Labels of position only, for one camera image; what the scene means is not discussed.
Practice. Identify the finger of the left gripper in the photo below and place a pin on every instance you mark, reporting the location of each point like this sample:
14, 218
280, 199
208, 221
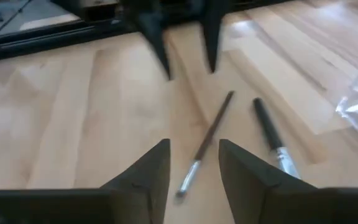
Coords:
157, 37
213, 34

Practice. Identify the thin black makeup brush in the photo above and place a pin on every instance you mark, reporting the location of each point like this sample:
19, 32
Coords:
210, 137

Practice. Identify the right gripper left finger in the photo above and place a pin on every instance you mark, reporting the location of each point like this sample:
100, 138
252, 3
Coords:
73, 208

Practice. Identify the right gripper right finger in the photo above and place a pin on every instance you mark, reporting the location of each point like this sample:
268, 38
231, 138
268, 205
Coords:
291, 205

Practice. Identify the black powder brush silver ferrule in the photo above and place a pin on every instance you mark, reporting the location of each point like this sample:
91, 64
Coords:
267, 124

